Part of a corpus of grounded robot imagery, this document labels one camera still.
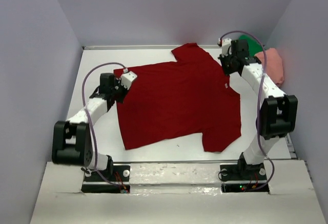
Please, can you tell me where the red t shirt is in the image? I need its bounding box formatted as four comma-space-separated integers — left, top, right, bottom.
117, 43, 241, 152

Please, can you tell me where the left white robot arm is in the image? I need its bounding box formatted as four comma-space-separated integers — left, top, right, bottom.
52, 72, 136, 180

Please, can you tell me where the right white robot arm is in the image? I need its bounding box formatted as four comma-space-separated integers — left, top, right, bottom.
218, 38, 298, 181

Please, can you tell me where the green t shirt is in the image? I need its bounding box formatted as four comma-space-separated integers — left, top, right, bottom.
238, 34, 265, 56

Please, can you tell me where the pink t shirt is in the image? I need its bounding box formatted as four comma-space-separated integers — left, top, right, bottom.
265, 48, 284, 87

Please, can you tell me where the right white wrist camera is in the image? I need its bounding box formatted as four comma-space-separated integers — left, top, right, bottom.
218, 38, 232, 56

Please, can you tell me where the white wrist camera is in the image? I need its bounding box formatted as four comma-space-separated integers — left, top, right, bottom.
218, 38, 232, 56
119, 68, 137, 90

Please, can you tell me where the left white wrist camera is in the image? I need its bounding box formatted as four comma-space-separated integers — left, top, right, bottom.
119, 68, 137, 90

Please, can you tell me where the aluminium rail frame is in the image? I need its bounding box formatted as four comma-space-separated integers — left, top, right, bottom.
82, 44, 238, 51

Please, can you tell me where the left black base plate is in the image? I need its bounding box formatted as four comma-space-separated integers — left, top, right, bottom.
81, 164, 131, 194

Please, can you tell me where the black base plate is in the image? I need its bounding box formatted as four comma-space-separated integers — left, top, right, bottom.
81, 164, 131, 194
218, 164, 269, 193

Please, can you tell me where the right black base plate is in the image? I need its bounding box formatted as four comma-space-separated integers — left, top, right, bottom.
218, 164, 269, 193

